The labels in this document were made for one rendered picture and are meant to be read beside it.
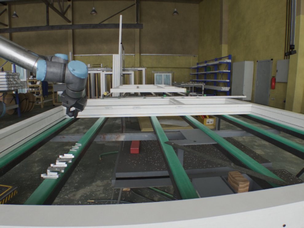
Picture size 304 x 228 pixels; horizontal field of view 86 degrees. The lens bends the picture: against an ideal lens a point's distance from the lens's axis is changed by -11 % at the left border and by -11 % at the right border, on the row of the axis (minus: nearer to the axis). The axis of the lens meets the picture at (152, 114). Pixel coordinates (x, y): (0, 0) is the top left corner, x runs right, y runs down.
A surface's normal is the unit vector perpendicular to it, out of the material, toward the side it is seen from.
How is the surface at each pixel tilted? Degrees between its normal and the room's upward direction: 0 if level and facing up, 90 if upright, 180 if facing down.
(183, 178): 0
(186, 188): 0
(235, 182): 90
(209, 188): 0
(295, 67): 90
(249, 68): 90
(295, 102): 90
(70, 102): 43
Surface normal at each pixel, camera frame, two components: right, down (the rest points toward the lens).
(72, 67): 0.47, -0.60
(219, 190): 0.00, -0.98
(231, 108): 0.11, 0.19
